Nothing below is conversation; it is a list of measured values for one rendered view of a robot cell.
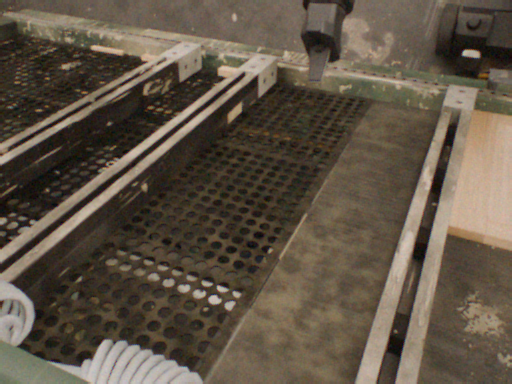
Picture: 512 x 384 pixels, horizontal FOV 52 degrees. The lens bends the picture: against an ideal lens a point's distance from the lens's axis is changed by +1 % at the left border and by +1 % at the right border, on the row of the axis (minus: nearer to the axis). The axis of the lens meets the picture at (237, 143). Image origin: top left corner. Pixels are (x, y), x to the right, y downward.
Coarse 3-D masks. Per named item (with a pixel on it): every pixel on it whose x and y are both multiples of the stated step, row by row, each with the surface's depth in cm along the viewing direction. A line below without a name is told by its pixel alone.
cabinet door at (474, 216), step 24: (480, 120) 120; (504, 120) 120; (480, 144) 110; (504, 144) 111; (480, 168) 102; (504, 168) 102; (456, 192) 95; (480, 192) 95; (504, 192) 95; (456, 216) 89; (480, 216) 89; (504, 216) 89; (480, 240) 85; (504, 240) 84
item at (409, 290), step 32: (448, 96) 118; (448, 128) 106; (448, 160) 101; (416, 192) 85; (448, 192) 85; (416, 224) 78; (416, 256) 77; (384, 288) 67; (416, 288) 72; (384, 320) 62; (416, 320) 62; (384, 352) 59; (416, 352) 58
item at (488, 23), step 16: (464, 0) 196; (480, 0) 194; (496, 0) 192; (464, 16) 191; (480, 16) 189; (496, 16) 189; (464, 32) 191; (480, 32) 189; (496, 32) 189; (464, 48) 195; (480, 48) 191; (496, 48) 189
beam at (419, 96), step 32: (32, 32) 177; (64, 32) 171; (96, 32) 166; (160, 32) 167; (224, 64) 150; (288, 64) 142; (352, 64) 142; (288, 96) 145; (384, 96) 133; (416, 96) 129; (480, 96) 124
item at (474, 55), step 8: (464, 56) 140; (472, 56) 140; (464, 64) 136; (472, 64) 135; (480, 64) 138; (456, 72) 140; (464, 72) 138; (472, 72) 138; (488, 72) 148; (496, 72) 137; (504, 72) 137; (480, 80) 132; (504, 80) 137
